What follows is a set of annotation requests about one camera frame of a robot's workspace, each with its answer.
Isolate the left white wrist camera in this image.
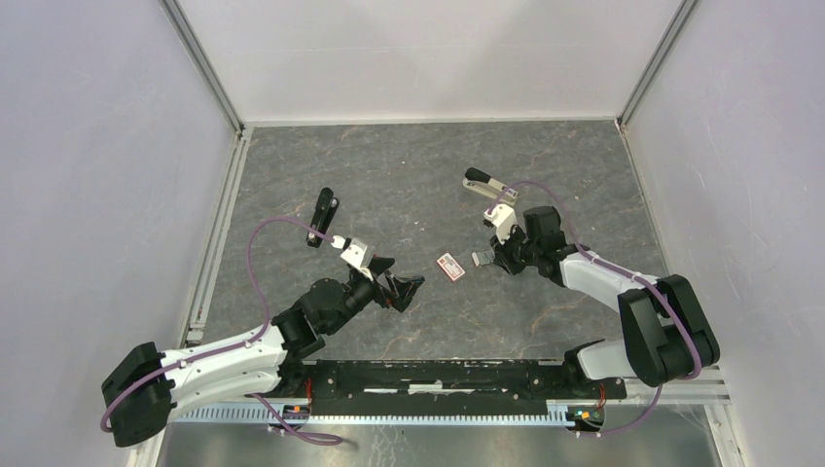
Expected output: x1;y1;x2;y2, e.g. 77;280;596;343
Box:
332;235;374;281

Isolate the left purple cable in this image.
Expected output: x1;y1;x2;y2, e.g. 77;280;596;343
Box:
99;216;346;448

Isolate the staple tray box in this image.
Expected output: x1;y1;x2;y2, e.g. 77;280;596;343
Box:
471;250;495;268

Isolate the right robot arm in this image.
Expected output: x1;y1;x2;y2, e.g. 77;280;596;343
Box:
484;204;721;397

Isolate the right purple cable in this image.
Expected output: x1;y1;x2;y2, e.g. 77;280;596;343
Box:
488;180;705;440

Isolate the white cable duct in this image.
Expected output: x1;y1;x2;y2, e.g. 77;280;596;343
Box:
175;401;574;428

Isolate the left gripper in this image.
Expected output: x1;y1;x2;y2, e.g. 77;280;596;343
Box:
325;256;423;335

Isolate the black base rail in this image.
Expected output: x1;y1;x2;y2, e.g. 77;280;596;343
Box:
304;359;628;416

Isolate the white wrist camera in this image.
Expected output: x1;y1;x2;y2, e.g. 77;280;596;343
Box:
332;235;374;281
483;203;518;245

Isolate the purple cable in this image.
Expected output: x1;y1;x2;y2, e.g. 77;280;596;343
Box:
488;180;705;440
99;216;346;448

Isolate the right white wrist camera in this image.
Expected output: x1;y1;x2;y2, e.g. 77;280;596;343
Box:
483;203;518;245

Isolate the red white staple box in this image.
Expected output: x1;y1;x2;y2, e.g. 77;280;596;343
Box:
436;253;466;282

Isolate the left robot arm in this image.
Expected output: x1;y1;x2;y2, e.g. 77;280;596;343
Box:
99;257;425;448

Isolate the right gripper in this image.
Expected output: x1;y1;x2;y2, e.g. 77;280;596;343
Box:
488;223;541;275

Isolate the black stapler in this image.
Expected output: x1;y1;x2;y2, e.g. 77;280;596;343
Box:
306;187;340;248

